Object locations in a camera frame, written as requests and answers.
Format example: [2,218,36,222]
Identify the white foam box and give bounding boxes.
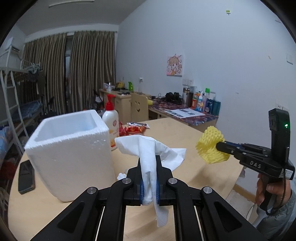
[24,109,116,202]

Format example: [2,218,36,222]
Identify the white bunk bed ladder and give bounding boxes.
[0,70,30,154]

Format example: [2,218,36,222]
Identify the white air conditioner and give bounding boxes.
[5,37,21,52]

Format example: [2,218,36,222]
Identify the red orange snack packet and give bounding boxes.
[125,126,145,136]

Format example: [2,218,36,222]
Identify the cartoon wall poster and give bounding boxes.
[166,55,184,76]

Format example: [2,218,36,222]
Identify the desk with patterned cover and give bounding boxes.
[148,97,219,135]

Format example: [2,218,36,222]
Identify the ceiling tube light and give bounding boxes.
[48,0,93,8]

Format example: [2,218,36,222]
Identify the light wooden desk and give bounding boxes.
[99,88,152,125]

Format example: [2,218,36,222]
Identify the black tripod stand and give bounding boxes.
[92,89,105,113]

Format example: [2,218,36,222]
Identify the white paper tissue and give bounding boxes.
[114,136,187,228]

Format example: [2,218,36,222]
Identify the blue plaid mattress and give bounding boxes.
[11,101,43,123]

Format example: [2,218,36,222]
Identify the brown curtain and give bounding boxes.
[22,32,67,115]
[69,30,116,112]

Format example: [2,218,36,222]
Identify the black smartphone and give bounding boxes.
[18,159,36,194]

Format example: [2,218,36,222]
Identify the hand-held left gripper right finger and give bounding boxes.
[155,155,269,241]

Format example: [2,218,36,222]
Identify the person's right hand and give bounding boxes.
[255,173,292,210]

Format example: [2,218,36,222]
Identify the white black snack wrapper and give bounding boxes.
[127,122,150,129]

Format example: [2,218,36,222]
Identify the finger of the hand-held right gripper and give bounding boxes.
[225,142,269,154]
[216,142,246,161]

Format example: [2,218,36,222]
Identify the white metal bunk bed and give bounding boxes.
[0,59,47,144]

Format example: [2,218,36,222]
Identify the black headphones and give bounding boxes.
[165,92,183,104]

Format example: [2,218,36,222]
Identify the person's right forearm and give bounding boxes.
[252,190,296,240]

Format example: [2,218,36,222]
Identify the hanging dark clothes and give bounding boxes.
[27,69,47,98]

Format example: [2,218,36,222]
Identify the white clothes hanger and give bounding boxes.
[21,61,42,73]

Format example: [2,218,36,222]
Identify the row of toiletry bottles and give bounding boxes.
[182,86,221,115]

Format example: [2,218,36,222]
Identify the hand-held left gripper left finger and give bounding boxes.
[30,158,145,241]

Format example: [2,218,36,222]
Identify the printed paper sheets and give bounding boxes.
[165,108,206,119]

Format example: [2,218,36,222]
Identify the white lotion pump bottle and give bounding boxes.
[102,94,120,151]

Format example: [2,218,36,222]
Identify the yellow foam fruit net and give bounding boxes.
[195,126,230,164]

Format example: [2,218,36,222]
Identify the red bag under bed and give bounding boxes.
[0,160,12,177]

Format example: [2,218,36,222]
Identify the wooden chair with smiley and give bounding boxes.
[130,93,149,121]

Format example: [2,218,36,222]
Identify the blue orange plaid quilt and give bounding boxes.
[0,127,11,160]

